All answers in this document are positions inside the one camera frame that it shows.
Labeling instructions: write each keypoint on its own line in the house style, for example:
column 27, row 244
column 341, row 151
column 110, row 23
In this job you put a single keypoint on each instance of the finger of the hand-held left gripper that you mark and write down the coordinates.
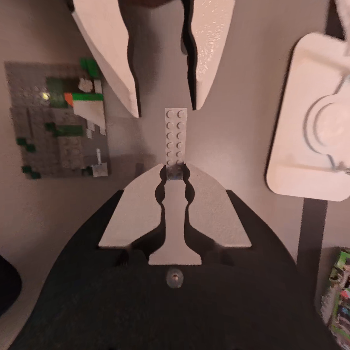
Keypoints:
column 106, row 41
column 210, row 35

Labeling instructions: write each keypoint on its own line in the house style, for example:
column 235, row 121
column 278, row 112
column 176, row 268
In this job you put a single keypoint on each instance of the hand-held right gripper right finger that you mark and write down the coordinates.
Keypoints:
column 216, row 213

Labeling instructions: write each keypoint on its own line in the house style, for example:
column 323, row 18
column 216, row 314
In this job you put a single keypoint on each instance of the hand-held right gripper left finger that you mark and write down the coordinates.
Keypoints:
column 134, row 213

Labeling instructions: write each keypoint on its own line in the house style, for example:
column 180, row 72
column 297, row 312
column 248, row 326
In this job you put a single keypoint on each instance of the light grey long brick plate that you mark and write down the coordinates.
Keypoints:
column 175, row 136

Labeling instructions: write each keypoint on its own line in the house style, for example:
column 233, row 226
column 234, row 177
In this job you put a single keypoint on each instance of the grey toy brick build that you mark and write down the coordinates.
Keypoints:
column 41, row 131

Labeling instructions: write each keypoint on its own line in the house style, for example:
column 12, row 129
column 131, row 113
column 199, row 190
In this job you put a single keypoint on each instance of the grey desk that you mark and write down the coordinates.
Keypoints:
column 240, row 123

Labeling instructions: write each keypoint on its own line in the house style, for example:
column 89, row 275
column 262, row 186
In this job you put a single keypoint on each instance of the white lamp base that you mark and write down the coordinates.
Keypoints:
column 295, row 136

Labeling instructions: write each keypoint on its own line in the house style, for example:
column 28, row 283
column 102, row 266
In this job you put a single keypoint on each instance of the green toy brick set box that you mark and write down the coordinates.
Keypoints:
column 339, row 295

